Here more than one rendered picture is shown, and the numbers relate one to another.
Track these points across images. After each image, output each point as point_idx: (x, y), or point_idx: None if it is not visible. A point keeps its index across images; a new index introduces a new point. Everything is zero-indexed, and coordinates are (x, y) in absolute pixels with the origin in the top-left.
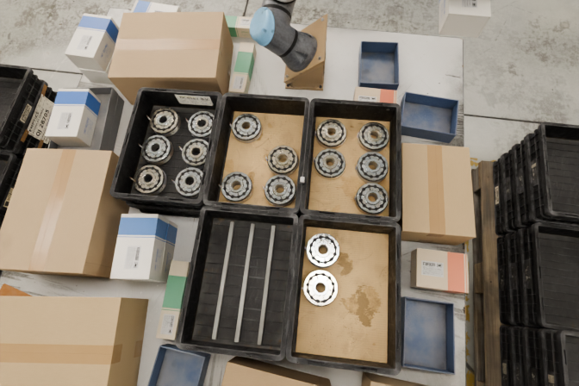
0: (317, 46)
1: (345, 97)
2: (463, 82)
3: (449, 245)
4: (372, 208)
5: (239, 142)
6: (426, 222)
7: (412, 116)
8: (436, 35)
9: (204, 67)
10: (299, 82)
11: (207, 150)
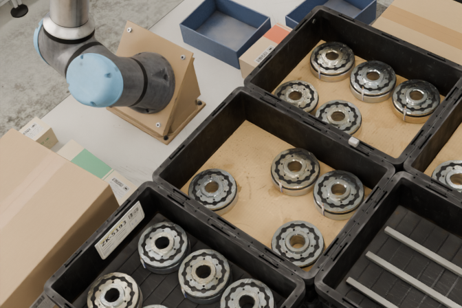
0: (161, 54)
1: (236, 86)
2: None
3: None
4: (431, 103)
5: (226, 214)
6: None
7: None
8: None
9: (80, 190)
10: (177, 117)
11: (212, 256)
